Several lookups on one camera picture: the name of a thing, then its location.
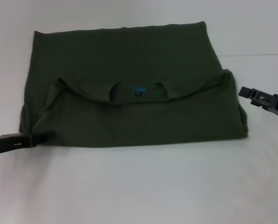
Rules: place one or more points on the dark green FREE t-shirt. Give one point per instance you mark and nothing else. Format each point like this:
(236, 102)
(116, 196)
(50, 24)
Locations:
(138, 116)

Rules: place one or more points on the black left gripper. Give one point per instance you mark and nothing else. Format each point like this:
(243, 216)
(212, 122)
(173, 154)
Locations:
(3, 144)

